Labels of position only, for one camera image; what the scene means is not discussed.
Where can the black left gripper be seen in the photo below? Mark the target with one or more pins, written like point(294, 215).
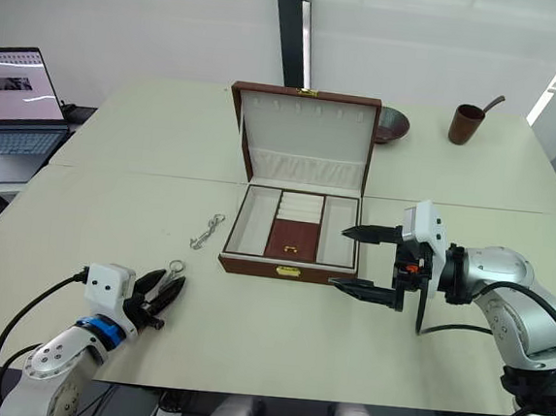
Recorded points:
point(143, 314)

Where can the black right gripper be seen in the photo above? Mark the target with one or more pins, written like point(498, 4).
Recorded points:
point(411, 273)

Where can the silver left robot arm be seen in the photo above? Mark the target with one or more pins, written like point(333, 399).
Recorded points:
point(50, 358)

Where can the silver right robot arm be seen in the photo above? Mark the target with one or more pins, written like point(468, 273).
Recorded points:
point(506, 276)

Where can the white compartment tray brown flap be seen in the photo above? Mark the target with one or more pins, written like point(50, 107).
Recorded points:
point(252, 220)

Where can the brown jewelry box white lining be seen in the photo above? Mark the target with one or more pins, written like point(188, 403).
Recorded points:
point(308, 137)

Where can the dark ceramic bowl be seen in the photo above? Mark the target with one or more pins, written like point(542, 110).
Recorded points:
point(393, 123)

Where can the brown cup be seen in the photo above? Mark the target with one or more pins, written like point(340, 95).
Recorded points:
point(465, 124)

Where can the grey open laptop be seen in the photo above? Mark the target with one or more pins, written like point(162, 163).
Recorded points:
point(16, 141)

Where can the white vertical strip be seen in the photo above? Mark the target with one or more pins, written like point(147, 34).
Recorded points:
point(306, 40)

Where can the black pillar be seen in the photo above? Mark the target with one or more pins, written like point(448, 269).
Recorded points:
point(286, 28)

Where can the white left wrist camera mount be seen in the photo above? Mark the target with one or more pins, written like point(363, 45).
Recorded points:
point(105, 285)

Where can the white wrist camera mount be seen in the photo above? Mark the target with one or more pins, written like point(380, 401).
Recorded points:
point(428, 221)
point(105, 285)

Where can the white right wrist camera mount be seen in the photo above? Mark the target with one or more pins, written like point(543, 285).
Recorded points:
point(428, 221)

